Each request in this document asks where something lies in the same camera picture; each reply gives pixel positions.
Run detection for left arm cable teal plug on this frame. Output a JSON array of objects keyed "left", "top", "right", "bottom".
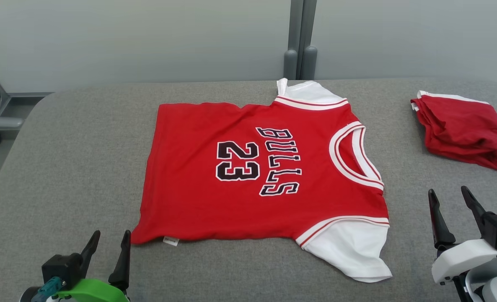
[{"left": 31, "top": 277, "right": 63, "bottom": 302}]

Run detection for grey partition post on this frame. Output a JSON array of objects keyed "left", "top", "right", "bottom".
[{"left": 283, "top": 0, "right": 318, "bottom": 80}]

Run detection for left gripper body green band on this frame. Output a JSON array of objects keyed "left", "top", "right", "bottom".
[{"left": 56, "top": 279, "right": 130, "bottom": 302}]

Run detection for red shorts with white stripe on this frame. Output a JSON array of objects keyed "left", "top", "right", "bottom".
[{"left": 411, "top": 90, "right": 497, "bottom": 172}]

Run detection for red Bulls jersey shirt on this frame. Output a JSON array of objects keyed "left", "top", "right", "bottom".
[{"left": 130, "top": 78, "right": 393, "bottom": 283}]

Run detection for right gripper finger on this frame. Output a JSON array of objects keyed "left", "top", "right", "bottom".
[
  {"left": 461, "top": 186, "right": 486, "bottom": 235},
  {"left": 428, "top": 189, "right": 456, "bottom": 250}
]

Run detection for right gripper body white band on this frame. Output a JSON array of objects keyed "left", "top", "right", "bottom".
[{"left": 432, "top": 239, "right": 497, "bottom": 286}]

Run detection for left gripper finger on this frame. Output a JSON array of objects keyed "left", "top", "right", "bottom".
[
  {"left": 80, "top": 230, "right": 101, "bottom": 277},
  {"left": 108, "top": 230, "right": 132, "bottom": 292}
]

